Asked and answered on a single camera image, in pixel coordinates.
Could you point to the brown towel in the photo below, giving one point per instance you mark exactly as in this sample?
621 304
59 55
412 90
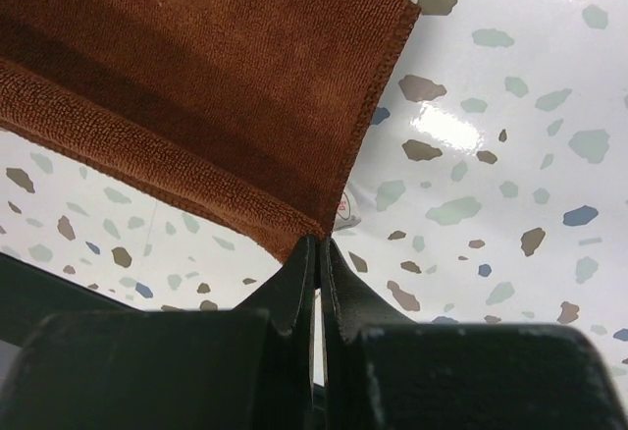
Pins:
249 113

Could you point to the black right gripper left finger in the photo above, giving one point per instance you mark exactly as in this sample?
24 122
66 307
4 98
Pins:
88 362

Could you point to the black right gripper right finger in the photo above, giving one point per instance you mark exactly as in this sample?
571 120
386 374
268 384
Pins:
385 371

